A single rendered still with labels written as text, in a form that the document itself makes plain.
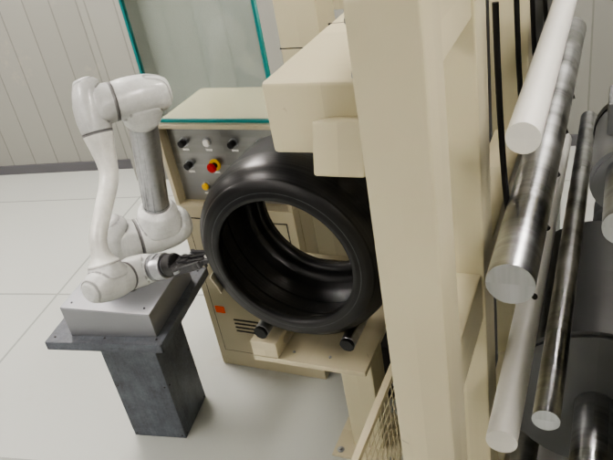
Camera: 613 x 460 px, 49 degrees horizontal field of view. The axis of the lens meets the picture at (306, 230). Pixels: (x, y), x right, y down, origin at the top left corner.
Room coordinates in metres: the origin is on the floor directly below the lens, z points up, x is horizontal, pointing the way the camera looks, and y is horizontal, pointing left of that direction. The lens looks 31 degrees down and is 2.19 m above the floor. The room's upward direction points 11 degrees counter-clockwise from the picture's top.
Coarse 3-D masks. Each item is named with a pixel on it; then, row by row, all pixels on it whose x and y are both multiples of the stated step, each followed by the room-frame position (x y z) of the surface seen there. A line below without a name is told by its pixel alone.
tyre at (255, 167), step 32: (256, 160) 1.63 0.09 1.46; (288, 160) 1.59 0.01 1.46; (224, 192) 1.63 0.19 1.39; (256, 192) 1.57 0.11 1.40; (288, 192) 1.53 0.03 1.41; (320, 192) 1.51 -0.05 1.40; (352, 192) 1.51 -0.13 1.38; (224, 224) 1.82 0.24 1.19; (256, 224) 1.90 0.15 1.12; (352, 224) 1.46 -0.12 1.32; (224, 256) 1.67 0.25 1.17; (256, 256) 1.86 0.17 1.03; (288, 256) 1.86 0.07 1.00; (352, 256) 1.46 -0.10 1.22; (224, 288) 1.66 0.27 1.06; (256, 288) 1.75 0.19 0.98; (288, 288) 1.78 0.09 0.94; (320, 288) 1.78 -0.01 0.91; (352, 288) 1.46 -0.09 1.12; (288, 320) 1.56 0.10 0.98; (320, 320) 1.51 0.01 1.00; (352, 320) 1.48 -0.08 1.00
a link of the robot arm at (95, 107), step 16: (80, 80) 2.17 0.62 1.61; (96, 80) 2.19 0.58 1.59; (80, 96) 2.14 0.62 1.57; (96, 96) 2.14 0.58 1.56; (112, 96) 2.15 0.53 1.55; (80, 112) 2.12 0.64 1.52; (96, 112) 2.12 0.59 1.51; (112, 112) 2.13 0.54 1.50; (80, 128) 2.11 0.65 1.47; (96, 128) 2.10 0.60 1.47
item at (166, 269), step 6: (162, 258) 1.89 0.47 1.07; (168, 258) 1.87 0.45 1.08; (174, 258) 1.89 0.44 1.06; (180, 258) 1.88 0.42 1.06; (162, 264) 1.87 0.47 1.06; (168, 264) 1.87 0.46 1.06; (174, 264) 1.86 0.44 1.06; (180, 264) 1.84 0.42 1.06; (162, 270) 1.86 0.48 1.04; (168, 270) 1.85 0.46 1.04; (168, 276) 1.87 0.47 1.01
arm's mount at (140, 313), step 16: (80, 288) 2.26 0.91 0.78; (144, 288) 2.21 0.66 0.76; (160, 288) 2.20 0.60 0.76; (176, 288) 2.26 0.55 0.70; (64, 304) 2.17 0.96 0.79; (80, 304) 2.16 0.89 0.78; (96, 304) 2.15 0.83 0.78; (112, 304) 2.13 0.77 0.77; (128, 304) 2.12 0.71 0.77; (144, 304) 2.11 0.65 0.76; (160, 304) 2.13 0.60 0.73; (80, 320) 2.13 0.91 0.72; (96, 320) 2.11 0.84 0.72; (112, 320) 2.09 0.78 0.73; (128, 320) 2.07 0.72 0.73; (144, 320) 2.05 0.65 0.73; (160, 320) 2.09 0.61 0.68; (128, 336) 2.08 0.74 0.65; (144, 336) 2.05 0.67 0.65
